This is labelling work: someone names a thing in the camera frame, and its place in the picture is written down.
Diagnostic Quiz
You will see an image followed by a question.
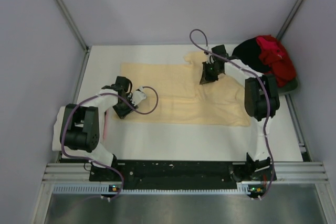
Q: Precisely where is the cream yellow t shirt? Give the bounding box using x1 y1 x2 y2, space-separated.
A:
121 51 250 127

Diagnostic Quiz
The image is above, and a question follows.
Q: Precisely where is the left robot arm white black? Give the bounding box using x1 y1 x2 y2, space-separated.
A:
54 76 146 180

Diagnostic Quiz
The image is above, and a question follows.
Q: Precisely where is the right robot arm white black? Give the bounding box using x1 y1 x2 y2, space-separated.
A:
200 45 280 181

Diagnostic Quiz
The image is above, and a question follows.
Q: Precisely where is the black t shirt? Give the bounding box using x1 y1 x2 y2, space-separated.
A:
232 37 270 73

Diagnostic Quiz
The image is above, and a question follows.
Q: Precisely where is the red t shirt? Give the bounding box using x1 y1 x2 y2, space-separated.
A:
256 35 297 88

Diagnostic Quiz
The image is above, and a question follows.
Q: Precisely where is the grey plastic tray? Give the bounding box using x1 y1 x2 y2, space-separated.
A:
278 78 299 96

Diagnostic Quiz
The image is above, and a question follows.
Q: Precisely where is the white printed folded shirt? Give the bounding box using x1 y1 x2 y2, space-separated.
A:
52 106 65 151

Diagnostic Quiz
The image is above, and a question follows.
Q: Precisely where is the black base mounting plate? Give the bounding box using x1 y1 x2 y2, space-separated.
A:
89 159 277 190

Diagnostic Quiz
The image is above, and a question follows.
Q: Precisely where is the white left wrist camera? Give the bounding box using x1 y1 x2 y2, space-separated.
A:
129 86 147 106

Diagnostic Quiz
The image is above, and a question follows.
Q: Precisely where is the grey slotted cable duct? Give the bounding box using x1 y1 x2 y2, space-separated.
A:
53 184 263 195

